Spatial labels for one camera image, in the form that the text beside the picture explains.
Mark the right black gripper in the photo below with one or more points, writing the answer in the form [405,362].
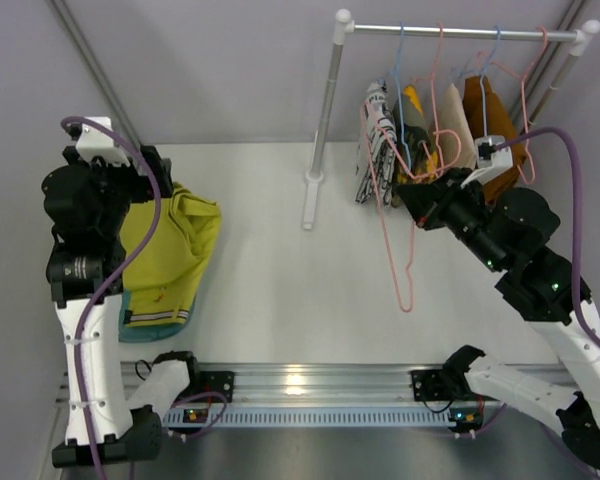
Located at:
[435,206]

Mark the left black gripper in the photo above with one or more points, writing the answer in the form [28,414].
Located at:
[147,170]

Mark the yellow-green trousers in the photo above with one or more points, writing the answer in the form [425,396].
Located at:
[167,273]

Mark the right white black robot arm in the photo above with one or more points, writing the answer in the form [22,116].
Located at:
[544,288]

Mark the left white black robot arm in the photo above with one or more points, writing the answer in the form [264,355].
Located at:
[87,200]

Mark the camouflage yellow trousers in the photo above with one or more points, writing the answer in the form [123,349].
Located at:
[414,143]

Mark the black white print trousers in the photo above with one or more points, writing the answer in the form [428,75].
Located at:
[375,156]

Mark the beige trousers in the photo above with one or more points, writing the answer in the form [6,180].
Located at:
[456,142]

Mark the brown trousers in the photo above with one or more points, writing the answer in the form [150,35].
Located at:
[498,123]

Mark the teal plastic bin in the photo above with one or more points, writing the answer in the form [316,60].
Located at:
[142,328]

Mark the white metal clothes rack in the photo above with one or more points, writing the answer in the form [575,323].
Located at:
[577,38]

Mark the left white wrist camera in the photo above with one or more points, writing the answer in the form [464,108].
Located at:
[91,145]

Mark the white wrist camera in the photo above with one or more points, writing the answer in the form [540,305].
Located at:
[490,162]
[91,145]

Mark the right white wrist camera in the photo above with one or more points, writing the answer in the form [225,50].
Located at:
[490,162]

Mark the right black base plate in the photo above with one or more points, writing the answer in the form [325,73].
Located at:
[434,385]

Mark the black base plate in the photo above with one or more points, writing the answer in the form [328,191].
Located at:
[434,385]
[219,381]

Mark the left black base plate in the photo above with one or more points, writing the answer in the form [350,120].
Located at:
[219,381]

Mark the aluminium mounting rail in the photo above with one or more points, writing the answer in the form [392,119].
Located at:
[319,384]

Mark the grey slotted cable duct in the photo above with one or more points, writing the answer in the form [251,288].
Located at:
[272,417]

